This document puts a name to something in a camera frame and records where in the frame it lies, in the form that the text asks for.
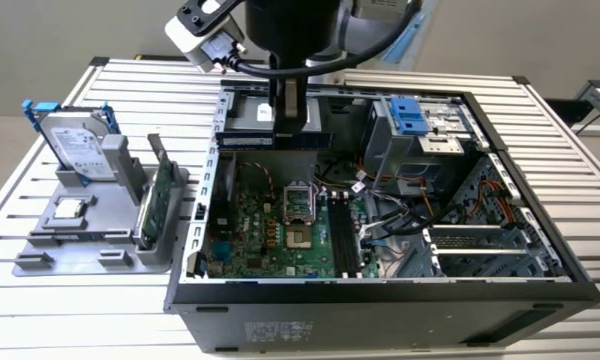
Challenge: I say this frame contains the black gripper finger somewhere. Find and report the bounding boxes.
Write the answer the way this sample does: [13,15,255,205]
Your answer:
[268,77,310,150]

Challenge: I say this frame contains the black RAM slot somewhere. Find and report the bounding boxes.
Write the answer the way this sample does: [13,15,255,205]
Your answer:
[344,195,367,278]
[328,195,346,278]
[339,195,359,278]
[334,195,352,278]

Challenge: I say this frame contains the grey power supply unit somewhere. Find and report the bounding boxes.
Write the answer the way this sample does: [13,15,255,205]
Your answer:
[227,96,324,181]

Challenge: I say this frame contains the metal socket cover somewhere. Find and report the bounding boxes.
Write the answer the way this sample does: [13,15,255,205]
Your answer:
[281,181,316,226]

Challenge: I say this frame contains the blue plastic drive latch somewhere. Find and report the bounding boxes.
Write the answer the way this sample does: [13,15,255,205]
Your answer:
[388,96,427,136]

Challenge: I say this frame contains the CPU socket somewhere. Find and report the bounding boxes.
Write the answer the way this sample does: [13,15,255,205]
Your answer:
[285,223,315,251]

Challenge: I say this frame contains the green motherboard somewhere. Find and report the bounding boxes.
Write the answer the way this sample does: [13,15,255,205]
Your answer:
[207,187,382,279]

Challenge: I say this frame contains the silver drive cage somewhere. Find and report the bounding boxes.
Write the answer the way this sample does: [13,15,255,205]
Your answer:
[364,95,484,196]

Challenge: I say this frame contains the green graphics card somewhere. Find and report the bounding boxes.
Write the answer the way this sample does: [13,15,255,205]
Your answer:
[132,133,181,248]

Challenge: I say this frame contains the blue VGA port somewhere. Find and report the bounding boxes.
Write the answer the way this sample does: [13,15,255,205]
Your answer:
[209,241,232,263]

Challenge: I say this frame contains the grey parts rack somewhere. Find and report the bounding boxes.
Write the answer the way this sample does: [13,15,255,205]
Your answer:
[12,133,195,277]

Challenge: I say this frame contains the hard disk in blue carrier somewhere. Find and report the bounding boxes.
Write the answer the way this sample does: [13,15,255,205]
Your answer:
[21,97,124,187]

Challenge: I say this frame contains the silver metal disk bay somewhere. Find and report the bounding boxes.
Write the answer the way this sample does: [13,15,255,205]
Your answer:
[422,223,551,278]

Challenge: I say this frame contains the silver CPU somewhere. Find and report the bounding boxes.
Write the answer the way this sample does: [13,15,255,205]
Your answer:
[52,198,87,219]

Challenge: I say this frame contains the black PC case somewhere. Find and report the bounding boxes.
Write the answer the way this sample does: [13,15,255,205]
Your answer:
[161,78,600,356]

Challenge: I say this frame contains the red black twisted wire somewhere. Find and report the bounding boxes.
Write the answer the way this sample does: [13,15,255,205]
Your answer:
[236,161,277,198]

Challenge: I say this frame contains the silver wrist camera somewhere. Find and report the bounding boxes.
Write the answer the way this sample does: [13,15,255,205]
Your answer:
[163,0,247,74]

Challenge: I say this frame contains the thin orange wire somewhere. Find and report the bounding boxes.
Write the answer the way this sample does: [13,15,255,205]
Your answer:
[418,184,436,218]

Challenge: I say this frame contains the orange yellow wire bundle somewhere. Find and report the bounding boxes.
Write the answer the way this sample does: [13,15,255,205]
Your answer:
[467,178,520,230]

